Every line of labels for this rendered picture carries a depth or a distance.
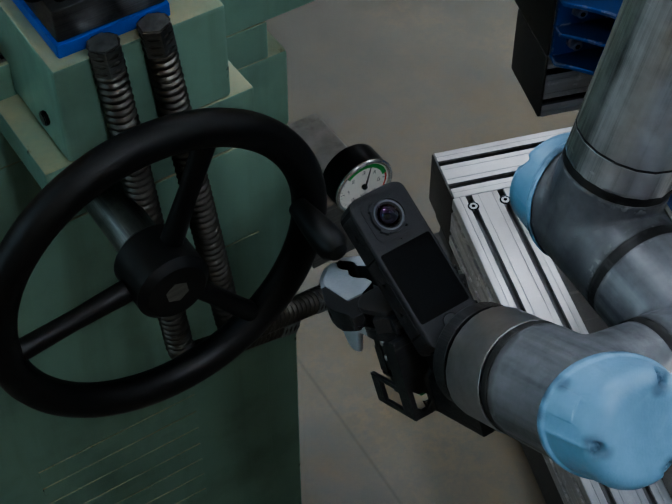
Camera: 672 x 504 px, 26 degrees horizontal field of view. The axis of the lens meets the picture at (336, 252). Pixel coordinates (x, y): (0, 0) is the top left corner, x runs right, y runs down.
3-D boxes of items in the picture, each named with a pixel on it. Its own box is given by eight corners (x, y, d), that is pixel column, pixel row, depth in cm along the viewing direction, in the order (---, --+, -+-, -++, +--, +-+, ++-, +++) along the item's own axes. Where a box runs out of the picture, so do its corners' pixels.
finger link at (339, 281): (312, 341, 112) (372, 374, 104) (290, 273, 110) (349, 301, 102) (346, 324, 113) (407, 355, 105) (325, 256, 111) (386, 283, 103)
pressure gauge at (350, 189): (337, 237, 138) (337, 177, 132) (315, 213, 141) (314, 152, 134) (391, 211, 141) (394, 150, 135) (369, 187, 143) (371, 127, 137)
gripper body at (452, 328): (370, 398, 105) (461, 452, 94) (337, 293, 102) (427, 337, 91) (456, 352, 107) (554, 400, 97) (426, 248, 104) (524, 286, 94)
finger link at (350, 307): (310, 314, 106) (369, 345, 98) (304, 295, 105) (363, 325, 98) (363, 287, 108) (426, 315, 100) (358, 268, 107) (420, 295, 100)
